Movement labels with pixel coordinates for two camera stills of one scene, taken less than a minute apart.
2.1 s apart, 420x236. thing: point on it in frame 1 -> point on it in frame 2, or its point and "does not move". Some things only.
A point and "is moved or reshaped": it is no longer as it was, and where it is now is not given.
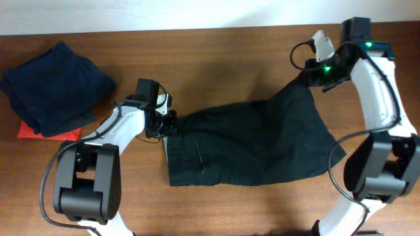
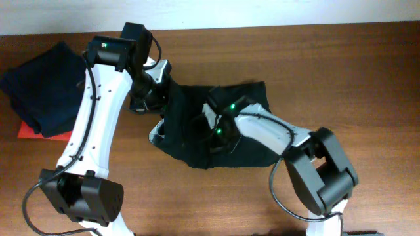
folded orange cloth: [25, 131] does not move
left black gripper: [169, 123] -> [144, 100]
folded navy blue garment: [58, 90] does not move
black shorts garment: [261, 141] is moved or reshaped
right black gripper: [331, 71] -> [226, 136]
